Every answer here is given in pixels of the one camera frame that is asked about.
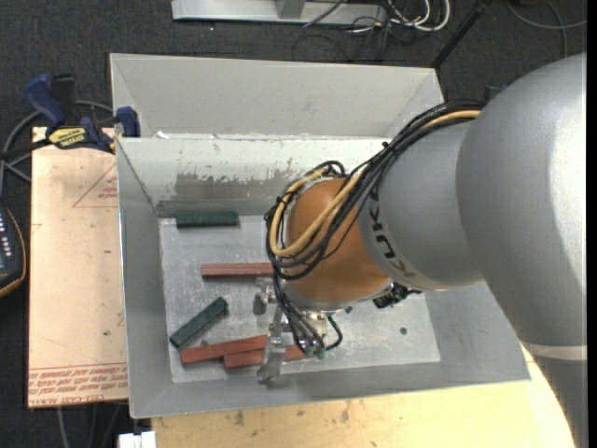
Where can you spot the brown cardboard board red print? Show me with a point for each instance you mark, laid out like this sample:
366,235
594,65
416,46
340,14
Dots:
74,259

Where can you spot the dark green flat block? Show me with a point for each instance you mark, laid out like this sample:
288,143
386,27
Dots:
207,218
198,322

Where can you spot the red-brown flat block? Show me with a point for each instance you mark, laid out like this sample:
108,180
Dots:
235,270
243,360
219,349

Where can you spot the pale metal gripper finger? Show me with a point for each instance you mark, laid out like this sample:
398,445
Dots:
260,302
271,358

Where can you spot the black cylinder on white bracket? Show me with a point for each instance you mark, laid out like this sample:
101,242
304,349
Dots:
390,297

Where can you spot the grey metal bin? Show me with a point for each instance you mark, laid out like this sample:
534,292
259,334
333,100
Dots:
224,101

